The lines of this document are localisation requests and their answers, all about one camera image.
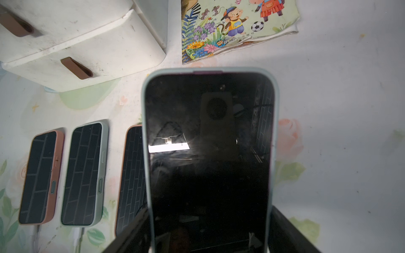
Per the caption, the colourful cartoon picture book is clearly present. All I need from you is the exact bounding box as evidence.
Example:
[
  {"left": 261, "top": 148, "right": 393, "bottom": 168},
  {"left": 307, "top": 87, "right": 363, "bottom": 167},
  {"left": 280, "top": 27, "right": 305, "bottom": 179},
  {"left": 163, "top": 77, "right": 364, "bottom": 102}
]
[{"left": 181, "top": 0, "right": 301, "bottom": 64}]

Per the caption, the white three-drawer storage box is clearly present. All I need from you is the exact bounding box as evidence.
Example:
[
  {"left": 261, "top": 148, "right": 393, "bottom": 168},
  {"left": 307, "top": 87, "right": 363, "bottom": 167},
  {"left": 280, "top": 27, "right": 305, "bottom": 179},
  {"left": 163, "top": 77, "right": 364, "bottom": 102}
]
[{"left": 1, "top": 1, "right": 168, "bottom": 92}]

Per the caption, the phone with orange case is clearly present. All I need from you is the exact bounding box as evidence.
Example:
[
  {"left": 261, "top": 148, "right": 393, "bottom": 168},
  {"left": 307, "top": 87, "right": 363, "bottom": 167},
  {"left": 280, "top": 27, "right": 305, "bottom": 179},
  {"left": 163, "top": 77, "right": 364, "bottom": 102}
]
[{"left": 18, "top": 130, "right": 64, "bottom": 225}]

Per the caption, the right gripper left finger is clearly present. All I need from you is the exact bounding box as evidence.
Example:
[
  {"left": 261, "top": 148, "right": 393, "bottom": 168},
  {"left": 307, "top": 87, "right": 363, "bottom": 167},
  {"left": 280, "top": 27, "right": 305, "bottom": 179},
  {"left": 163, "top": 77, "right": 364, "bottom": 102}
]
[{"left": 103, "top": 208, "right": 151, "bottom": 253}]

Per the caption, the phone with pale green case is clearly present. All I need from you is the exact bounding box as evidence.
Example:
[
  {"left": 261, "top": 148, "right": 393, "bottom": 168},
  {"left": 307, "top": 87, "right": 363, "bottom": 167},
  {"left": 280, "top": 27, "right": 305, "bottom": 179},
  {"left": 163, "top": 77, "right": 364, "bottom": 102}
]
[{"left": 142, "top": 67, "right": 279, "bottom": 253}]

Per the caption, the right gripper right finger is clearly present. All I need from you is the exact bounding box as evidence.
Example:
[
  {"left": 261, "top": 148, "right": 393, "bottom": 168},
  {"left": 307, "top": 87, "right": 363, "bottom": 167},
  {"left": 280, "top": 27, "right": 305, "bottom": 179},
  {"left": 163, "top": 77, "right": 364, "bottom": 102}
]
[{"left": 268, "top": 206, "right": 320, "bottom": 253}]

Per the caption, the phone with red case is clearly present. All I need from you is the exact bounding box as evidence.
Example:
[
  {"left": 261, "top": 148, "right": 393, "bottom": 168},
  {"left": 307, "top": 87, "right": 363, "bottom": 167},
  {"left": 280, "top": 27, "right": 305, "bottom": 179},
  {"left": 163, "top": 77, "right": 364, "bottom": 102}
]
[{"left": 115, "top": 125, "right": 146, "bottom": 236}]

